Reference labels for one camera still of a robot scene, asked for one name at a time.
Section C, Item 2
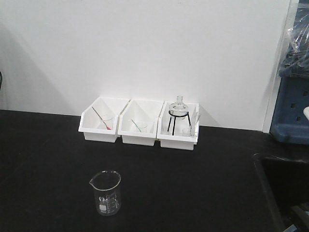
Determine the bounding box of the small beaker in middle bin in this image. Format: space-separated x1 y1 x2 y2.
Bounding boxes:
137 122 147 133

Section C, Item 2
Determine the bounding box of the large clear glass beaker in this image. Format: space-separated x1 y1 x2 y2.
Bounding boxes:
89 170 121 216

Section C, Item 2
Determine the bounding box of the round bottom glass flask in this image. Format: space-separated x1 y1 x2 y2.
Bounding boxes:
169 95 189 118

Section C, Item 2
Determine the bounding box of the white right storage bin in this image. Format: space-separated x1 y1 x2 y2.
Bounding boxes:
157 101 200 150

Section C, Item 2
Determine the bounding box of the black lab sink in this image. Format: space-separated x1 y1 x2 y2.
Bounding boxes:
253 153 309 232

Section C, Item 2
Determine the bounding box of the white middle storage bin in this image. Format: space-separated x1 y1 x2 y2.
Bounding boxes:
118 99 164 146

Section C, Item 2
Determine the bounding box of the black wire tripod stand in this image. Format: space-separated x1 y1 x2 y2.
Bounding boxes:
167 110 192 136

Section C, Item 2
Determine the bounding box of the white left storage bin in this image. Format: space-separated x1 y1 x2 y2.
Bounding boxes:
78 97 130 143

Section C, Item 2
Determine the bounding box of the red tipped pipette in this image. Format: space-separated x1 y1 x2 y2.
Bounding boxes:
91 106 112 130

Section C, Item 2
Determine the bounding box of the green tipped pipette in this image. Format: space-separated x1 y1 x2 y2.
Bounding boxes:
131 119 142 132

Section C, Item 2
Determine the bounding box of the small beaker in bin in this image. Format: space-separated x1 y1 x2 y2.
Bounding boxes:
102 115 113 130
182 128 191 137
137 122 147 133

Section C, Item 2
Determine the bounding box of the white storage bin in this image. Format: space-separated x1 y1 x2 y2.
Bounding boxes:
157 101 200 150
118 99 164 146
78 97 130 143

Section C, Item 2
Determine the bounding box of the small beaker in left bin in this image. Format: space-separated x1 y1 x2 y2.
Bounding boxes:
102 115 113 130

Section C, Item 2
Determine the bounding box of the blue plastic rack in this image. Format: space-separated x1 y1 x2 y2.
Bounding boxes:
269 0 309 145

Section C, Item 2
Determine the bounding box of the small beaker in right bin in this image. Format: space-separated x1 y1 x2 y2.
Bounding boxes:
182 128 191 137

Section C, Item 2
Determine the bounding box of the clear plastic bag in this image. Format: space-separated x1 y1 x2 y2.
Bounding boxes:
281 4 309 78

